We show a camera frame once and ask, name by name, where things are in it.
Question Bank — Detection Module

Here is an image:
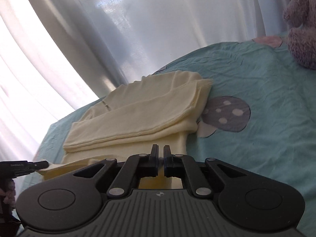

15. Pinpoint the cream knit sweater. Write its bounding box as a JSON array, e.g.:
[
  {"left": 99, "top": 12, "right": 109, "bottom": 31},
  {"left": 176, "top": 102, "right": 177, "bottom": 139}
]
[{"left": 40, "top": 71, "right": 213, "bottom": 180}]

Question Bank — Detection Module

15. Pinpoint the left hand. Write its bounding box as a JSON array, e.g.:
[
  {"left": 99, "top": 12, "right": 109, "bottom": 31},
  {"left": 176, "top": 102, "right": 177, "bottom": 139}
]
[{"left": 1, "top": 179, "right": 16, "bottom": 211}]

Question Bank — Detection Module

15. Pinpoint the teal printed bed sheet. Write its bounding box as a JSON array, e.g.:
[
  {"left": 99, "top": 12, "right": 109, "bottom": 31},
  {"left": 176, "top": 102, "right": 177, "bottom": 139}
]
[{"left": 38, "top": 37, "right": 315, "bottom": 236}]

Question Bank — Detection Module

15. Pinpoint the white sheer curtain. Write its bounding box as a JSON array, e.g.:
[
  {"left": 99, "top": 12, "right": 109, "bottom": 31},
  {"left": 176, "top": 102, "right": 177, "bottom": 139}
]
[{"left": 1, "top": 0, "right": 290, "bottom": 160}]

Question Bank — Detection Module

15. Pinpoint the purple plush toy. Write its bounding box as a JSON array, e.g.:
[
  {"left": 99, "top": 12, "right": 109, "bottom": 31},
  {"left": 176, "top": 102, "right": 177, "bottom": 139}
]
[{"left": 283, "top": 0, "right": 315, "bottom": 70}]

